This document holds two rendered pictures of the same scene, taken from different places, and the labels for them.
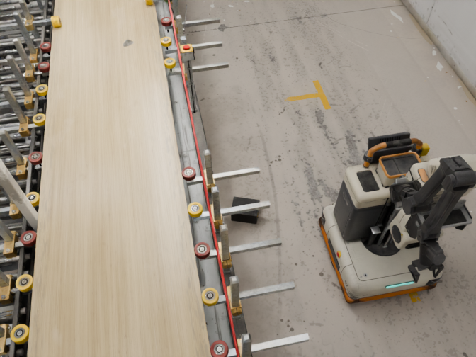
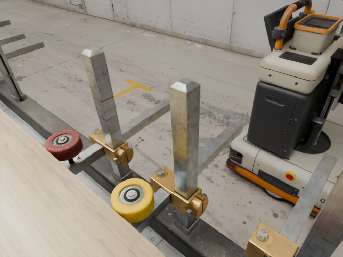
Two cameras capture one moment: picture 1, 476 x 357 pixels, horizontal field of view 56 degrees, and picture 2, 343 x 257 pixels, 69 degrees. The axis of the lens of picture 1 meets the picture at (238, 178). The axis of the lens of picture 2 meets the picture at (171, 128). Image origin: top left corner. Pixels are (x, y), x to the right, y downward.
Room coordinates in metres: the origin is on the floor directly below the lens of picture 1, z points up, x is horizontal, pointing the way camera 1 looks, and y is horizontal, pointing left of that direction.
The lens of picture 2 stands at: (1.03, 0.34, 1.29)
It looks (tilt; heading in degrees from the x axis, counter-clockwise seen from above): 39 degrees down; 324
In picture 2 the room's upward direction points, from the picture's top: 3 degrees counter-clockwise
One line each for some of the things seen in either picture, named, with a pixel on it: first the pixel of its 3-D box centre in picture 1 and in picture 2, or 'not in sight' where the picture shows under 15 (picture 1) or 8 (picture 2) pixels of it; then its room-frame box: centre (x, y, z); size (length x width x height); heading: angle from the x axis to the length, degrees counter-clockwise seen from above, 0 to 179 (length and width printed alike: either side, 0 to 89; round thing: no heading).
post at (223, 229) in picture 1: (225, 251); (316, 246); (1.05, 0.07, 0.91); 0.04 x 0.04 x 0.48; 11
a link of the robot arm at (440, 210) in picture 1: (443, 208); not in sight; (0.97, -0.82, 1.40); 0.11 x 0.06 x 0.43; 100
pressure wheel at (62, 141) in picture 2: (189, 177); (68, 155); (1.56, 0.28, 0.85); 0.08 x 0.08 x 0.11
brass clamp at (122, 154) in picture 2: (209, 180); (111, 146); (1.56, 0.17, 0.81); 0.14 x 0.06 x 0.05; 11
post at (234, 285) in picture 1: (234, 300); not in sight; (0.80, 0.02, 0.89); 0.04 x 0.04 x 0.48; 11
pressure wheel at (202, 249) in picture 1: (202, 253); not in sight; (1.07, 0.19, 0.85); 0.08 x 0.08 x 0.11
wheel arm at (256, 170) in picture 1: (223, 176); (129, 130); (1.60, 0.09, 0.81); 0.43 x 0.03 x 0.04; 101
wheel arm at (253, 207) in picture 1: (231, 211); (194, 167); (1.35, 0.04, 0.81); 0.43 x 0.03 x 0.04; 101
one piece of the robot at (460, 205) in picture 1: (438, 217); not in sight; (1.18, -1.00, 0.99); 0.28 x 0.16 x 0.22; 100
